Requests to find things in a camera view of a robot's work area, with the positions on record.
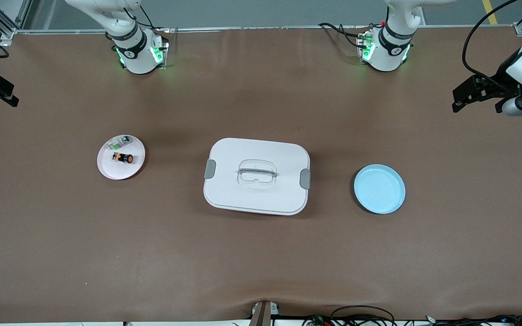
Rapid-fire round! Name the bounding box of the white lidded storage box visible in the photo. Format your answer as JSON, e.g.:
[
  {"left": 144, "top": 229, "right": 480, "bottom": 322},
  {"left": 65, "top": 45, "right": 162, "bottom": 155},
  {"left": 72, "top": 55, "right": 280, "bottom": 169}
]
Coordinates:
[{"left": 203, "top": 138, "right": 311, "bottom": 216}]

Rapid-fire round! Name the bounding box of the pink round plate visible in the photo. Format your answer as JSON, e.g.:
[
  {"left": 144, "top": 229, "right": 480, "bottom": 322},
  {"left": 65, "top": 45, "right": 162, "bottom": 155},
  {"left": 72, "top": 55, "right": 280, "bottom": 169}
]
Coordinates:
[{"left": 97, "top": 134, "right": 146, "bottom": 181}]

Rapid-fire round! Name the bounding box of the light blue round plate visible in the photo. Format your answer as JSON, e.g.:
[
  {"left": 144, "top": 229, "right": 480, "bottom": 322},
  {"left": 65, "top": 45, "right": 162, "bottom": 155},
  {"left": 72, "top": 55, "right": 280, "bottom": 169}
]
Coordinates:
[{"left": 354, "top": 164, "right": 406, "bottom": 215}]

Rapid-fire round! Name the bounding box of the green clear switch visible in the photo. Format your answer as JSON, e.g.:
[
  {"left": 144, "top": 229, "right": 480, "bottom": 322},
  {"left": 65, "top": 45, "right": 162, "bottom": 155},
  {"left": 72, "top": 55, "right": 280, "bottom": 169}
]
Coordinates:
[{"left": 104, "top": 135, "right": 134, "bottom": 152}]

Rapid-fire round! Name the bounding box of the black left arm base cable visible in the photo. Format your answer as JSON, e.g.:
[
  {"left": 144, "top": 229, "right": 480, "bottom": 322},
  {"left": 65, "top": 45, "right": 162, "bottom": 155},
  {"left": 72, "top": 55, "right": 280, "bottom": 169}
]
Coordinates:
[{"left": 318, "top": 22, "right": 372, "bottom": 48}]

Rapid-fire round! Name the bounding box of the black arm base cable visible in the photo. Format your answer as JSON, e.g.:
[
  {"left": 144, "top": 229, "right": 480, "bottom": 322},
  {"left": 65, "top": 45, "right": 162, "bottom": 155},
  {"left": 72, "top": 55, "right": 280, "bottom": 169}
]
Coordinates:
[
  {"left": 123, "top": 5, "right": 171, "bottom": 37},
  {"left": 318, "top": 22, "right": 372, "bottom": 48}
]

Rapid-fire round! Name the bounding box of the black right arm base cable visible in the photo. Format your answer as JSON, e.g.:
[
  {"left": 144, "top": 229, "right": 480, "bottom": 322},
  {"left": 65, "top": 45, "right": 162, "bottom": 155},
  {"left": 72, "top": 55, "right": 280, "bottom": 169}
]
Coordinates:
[{"left": 123, "top": 5, "right": 171, "bottom": 37}]

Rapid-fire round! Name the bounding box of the black cable bundle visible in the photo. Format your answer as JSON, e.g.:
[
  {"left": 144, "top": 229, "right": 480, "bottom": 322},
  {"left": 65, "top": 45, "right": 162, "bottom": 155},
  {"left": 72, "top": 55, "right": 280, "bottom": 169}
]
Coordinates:
[{"left": 424, "top": 313, "right": 522, "bottom": 326}]

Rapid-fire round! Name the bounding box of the black looped cable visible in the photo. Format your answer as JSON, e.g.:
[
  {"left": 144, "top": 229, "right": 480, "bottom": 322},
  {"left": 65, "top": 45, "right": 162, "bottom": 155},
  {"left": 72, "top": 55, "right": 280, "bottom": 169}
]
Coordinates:
[{"left": 330, "top": 305, "right": 396, "bottom": 326}]

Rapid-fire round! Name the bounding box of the coloured wire bundle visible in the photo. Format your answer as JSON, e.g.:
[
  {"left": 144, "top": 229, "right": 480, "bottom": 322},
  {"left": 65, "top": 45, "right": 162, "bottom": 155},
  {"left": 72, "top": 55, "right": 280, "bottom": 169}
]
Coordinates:
[{"left": 302, "top": 314, "right": 334, "bottom": 326}]

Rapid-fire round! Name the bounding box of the metal bracket at table edge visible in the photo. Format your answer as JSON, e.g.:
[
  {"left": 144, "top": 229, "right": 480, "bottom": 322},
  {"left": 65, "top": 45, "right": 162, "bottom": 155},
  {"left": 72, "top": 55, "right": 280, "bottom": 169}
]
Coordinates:
[{"left": 248, "top": 300, "right": 280, "bottom": 326}]

